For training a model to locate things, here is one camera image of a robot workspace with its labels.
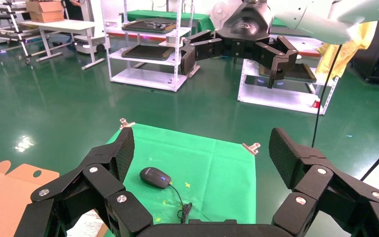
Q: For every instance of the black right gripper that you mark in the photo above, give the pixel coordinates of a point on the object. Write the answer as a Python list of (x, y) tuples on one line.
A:
[(246, 29)]

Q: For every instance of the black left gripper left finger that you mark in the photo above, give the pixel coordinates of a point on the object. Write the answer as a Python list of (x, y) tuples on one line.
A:
[(94, 183)]

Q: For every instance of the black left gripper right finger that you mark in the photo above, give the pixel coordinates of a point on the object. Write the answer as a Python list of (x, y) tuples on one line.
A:
[(320, 186)]

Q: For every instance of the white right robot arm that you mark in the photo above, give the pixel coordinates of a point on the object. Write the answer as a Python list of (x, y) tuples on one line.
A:
[(313, 23)]

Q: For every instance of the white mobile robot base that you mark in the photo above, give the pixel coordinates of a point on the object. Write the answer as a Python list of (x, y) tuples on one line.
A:
[(88, 45)]

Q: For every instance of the open brown cardboard box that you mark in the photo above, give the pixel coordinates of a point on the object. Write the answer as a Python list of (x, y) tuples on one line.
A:
[(0, 196)]

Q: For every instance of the printed white paper sheet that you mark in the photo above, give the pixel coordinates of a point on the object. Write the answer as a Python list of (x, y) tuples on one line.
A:
[(88, 225)]

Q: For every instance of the white standing fan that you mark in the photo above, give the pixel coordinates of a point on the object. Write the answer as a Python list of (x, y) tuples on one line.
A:
[(219, 9)]

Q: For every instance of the green covered table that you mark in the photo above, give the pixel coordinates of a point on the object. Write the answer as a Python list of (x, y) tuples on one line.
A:
[(196, 18)]

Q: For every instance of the white metal shelf rack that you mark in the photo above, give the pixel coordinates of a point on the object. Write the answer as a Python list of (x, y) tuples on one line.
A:
[(143, 78), (274, 98)]

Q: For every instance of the black flat tray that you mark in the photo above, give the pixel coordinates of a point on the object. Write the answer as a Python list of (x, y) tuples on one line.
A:
[(150, 27), (147, 52), (300, 73)]

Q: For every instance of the metal binder clip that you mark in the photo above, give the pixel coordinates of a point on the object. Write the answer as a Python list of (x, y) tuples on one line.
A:
[(251, 149), (124, 123)]

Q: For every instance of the small red object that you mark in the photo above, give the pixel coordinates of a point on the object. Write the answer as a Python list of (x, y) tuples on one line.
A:
[(316, 104)]

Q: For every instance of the green table cloth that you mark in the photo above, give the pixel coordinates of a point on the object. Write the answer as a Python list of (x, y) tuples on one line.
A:
[(209, 170)]

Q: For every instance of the yellow cloth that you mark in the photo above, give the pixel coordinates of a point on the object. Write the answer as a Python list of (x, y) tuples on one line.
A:
[(359, 49)]

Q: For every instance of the white folding table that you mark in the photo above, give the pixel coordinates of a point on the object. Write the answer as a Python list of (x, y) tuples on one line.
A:
[(62, 25)]

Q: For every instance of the person in dark clothes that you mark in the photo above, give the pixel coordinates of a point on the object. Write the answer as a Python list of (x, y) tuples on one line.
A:
[(73, 11)]

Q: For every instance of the closed brown cardboard carton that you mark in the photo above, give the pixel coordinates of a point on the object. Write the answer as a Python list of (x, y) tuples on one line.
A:
[(47, 17), (44, 6)]

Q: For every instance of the metal tube cart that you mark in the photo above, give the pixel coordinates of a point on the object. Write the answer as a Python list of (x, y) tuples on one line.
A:
[(6, 32)]

